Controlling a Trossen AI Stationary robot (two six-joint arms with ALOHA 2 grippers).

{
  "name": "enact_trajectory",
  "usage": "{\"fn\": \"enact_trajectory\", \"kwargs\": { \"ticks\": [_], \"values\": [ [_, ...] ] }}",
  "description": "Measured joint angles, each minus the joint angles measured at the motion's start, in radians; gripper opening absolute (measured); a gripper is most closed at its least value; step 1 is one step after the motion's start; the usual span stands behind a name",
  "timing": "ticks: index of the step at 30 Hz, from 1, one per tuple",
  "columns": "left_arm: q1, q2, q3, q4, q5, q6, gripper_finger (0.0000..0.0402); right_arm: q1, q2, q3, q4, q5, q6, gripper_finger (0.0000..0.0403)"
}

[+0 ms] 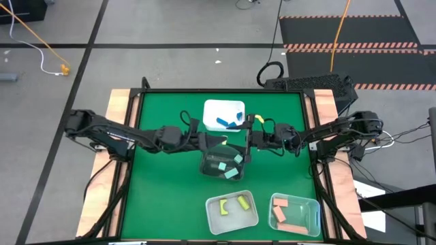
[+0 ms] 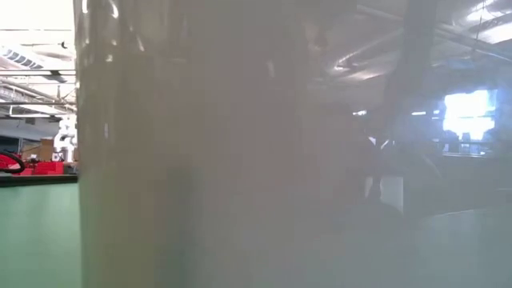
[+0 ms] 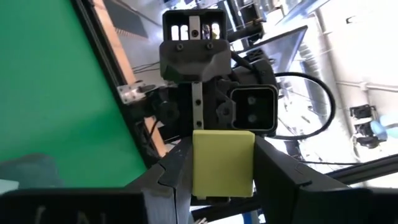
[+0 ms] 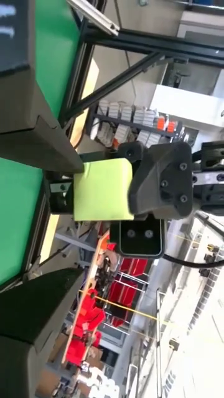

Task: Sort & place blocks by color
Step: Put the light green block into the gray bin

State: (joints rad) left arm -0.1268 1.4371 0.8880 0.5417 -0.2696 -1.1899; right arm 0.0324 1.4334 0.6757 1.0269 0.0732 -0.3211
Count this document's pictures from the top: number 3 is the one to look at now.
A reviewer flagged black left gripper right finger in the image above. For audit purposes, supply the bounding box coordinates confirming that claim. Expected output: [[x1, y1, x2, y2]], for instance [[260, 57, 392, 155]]
[[253, 134, 398, 224]]

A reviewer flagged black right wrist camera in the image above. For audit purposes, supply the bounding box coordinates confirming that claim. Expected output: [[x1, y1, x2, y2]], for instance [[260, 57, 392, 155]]
[[229, 84, 280, 134]]

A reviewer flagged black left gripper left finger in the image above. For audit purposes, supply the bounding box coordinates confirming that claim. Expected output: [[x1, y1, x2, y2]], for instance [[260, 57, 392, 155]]
[[124, 136, 195, 224]]

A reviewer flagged green table mat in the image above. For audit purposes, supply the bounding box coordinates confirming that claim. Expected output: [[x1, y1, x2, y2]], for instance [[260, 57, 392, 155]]
[[0, 0, 147, 190]]

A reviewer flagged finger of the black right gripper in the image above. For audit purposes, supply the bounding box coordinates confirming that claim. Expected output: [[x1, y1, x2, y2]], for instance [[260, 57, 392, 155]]
[[159, 39, 233, 84]]

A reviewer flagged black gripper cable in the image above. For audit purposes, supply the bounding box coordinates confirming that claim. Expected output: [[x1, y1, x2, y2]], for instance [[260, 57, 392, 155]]
[[273, 72, 337, 141]]

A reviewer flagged yellow cube block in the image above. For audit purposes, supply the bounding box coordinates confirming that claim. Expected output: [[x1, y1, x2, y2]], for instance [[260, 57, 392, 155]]
[[192, 129, 256, 200]]

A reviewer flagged silver metal bracket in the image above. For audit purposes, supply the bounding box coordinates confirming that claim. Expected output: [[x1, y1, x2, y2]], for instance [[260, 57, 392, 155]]
[[117, 80, 147, 105]]

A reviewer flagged black aluminium table frame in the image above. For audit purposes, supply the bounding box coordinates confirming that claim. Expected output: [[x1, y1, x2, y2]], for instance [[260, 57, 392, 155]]
[[70, 0, 169, 169]]

